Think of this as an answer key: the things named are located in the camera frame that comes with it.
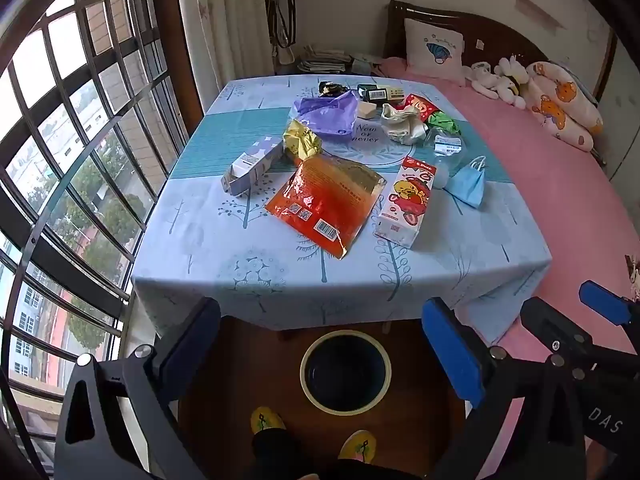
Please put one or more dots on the white yellow plush toy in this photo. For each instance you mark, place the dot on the white yellow plush toy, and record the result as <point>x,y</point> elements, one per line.
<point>512,77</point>

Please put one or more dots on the purple plastic bag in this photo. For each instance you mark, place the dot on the purple plastic bag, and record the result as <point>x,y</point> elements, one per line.
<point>325,112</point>

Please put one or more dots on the pale green tissue box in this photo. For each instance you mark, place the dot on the pale green tissue box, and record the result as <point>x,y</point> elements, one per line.
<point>361,65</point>

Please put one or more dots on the red paper box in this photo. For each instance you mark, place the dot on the red paper box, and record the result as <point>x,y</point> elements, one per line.
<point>420,106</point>

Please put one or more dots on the white plastic bag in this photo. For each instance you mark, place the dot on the white plastic bag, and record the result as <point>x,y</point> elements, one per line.
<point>402,125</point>

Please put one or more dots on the green and cream box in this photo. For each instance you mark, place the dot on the green and cream box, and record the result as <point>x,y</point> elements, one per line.
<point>375,94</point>

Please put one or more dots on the stack of books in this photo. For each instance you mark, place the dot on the stack of books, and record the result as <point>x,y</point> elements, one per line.
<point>322,60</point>

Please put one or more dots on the small red patterned cloth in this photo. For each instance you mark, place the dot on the small red patterned cloth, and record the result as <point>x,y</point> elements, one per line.
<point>634,277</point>

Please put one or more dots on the cream curtain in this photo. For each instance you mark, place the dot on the cream curtain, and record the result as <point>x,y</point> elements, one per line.
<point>225,25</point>

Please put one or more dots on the black yellow wrapper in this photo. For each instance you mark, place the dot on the black yellow wrapper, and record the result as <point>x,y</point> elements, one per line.
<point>330,89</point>

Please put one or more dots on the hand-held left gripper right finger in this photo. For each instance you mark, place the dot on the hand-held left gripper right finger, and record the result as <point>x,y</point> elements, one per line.
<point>450,355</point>

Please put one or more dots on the blue face mask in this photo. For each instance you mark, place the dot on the blue face mask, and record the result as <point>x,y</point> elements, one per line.
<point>467,185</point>

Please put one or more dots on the clear plastic bottle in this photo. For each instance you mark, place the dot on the clear plastic bottle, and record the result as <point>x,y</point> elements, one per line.
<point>447,152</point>

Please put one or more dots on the orange foil snack bag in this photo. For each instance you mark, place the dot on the orange foil snack bag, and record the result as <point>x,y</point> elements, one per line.
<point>325,195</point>

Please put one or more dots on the white tote bag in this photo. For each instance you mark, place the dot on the white tote bag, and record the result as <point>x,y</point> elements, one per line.
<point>286,55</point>

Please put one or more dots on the gold foil wrapper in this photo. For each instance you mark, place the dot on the gold foil wrapper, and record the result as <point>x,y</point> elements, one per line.
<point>301,142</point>

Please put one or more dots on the yellow slipper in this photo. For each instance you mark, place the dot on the yellow slipper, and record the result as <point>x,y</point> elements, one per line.
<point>266,419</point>
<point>357,445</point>

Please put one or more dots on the tree print tablecloth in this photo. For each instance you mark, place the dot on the tree print tablecloth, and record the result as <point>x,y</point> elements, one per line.
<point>200,240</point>

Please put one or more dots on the bear print bolster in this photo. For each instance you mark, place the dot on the bear print bolster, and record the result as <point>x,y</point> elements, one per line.
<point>560,100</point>

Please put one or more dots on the pale wall shelf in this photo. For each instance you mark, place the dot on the pale wall shelf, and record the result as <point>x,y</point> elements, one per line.
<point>540,10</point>

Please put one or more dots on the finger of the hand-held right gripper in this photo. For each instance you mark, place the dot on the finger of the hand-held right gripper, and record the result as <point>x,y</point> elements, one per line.
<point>550,325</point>
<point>605,304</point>

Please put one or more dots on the pink bed blanket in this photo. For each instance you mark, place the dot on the pink bed blanket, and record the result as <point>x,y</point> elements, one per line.
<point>550,200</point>

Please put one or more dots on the beige sponge block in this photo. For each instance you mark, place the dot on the beige sponge block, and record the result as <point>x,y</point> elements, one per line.
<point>366,111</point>

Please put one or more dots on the green paper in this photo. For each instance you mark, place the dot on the green paper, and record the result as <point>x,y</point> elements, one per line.
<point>442,122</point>

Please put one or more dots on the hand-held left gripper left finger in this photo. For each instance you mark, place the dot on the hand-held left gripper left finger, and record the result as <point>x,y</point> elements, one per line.
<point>192,355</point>

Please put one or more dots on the round trash bin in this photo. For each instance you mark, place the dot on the round trash bin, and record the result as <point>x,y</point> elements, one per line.
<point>345,380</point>

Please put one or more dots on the purple white carton box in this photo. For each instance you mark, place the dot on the purple white carton box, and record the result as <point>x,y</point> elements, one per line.
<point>252,165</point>

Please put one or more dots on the pale wardrobe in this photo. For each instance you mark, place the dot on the pale wardrobe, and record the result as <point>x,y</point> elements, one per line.
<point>625,110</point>

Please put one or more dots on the white embroidered pillow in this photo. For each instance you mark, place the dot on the white embroidered pillow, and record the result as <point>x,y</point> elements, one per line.
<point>432,50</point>

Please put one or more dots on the red white milk carton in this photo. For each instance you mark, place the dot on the red white milk carton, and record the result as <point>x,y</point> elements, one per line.
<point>402,205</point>

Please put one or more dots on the window with metal grille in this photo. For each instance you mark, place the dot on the window with metal grille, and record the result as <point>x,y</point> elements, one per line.
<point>75,110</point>

